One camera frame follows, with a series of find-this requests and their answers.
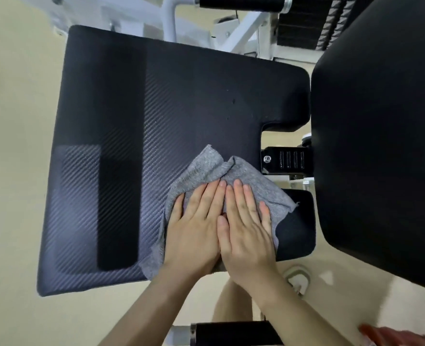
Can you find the black foam handle grip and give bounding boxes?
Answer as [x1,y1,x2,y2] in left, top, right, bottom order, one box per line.
[169,320,284,346]
[195,0,293,13]

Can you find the white gym machine frame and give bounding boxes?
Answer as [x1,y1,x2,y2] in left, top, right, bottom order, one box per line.
[13,0,323,64]

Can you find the person's right forearm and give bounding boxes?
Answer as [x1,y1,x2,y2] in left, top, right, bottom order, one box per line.
[250,279,354,346]

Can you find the person's left forearm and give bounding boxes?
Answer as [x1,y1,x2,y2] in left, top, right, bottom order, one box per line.
[97,266,200,346]

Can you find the black back pad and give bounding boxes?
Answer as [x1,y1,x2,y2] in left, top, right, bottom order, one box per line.
[310,0,425,294]

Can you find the grey cleaning cloth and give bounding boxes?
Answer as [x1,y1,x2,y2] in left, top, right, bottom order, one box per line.
[138,144,300,281]

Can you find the black weight stack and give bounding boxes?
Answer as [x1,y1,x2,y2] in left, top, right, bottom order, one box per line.
[277,0,377,51]

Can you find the person's left hand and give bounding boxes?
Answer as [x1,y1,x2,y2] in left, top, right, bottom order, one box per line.
[163,179,228,282]

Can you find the black textured seat pad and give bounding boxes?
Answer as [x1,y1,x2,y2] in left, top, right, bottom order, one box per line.
[36,25,316,298]

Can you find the black seat adjustment bracket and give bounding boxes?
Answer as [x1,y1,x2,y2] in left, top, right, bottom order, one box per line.
[260,146,314,176]

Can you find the person's right hand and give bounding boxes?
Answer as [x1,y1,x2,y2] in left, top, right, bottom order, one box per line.
[216,179,282,297]

